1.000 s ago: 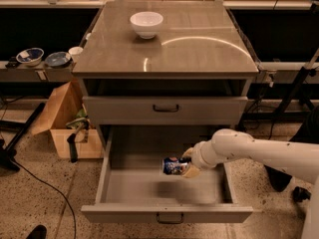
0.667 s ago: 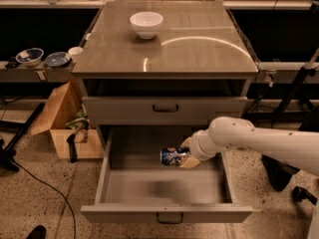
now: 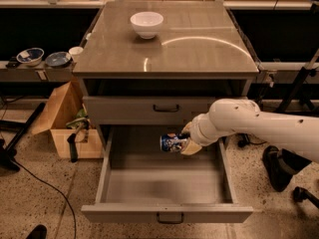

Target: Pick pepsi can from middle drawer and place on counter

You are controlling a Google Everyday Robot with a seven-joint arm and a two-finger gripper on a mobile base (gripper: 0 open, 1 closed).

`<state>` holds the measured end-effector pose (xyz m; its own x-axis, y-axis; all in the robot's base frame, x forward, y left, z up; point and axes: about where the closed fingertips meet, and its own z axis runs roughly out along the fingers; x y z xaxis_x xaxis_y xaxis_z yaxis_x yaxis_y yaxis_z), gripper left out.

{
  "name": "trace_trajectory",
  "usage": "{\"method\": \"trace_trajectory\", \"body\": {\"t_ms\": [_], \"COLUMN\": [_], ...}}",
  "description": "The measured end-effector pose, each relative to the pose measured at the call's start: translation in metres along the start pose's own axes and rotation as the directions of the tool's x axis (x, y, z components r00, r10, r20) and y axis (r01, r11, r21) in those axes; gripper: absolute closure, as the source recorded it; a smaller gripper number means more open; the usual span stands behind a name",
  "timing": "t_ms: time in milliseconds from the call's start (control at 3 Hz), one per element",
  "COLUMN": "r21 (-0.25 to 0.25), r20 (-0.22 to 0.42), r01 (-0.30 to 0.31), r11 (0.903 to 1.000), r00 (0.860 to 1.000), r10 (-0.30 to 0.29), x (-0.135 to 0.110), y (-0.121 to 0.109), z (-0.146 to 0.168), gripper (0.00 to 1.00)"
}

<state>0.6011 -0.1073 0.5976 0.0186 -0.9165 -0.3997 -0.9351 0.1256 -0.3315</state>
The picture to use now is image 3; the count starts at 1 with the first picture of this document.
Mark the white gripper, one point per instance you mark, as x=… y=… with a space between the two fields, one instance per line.
x=197 y=131

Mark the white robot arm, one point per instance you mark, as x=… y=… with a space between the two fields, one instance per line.
x=226 y=117

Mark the open grey middle drawer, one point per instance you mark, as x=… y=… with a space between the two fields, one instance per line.
x=139 y=183

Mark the grey drawer cabinet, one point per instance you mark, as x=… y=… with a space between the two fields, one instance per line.
x=198 y=52

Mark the closed grey upper drawer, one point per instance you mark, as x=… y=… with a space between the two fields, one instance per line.
x=145 y=110

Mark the black shoe right side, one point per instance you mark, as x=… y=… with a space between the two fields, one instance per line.
x=279 y=172

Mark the black shoe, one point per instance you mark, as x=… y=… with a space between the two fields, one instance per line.
x=279 y=172
x=39 y=232

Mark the cardboard box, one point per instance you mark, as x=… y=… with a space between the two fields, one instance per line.
x=61 y=108

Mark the black tool in box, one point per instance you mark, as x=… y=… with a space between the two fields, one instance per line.
x=72 y=142

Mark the white bowl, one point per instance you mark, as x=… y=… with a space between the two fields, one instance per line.
x=147 y=24

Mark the white paper cup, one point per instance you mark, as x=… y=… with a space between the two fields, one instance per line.
x=75 y=53

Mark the side shelf bench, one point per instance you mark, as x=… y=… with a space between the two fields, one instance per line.
x=40 y=73

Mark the black shoe lower left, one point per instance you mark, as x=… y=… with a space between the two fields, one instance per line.
x=39 y=232

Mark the black pole on floor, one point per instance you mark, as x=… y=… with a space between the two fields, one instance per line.
x=8 y=151

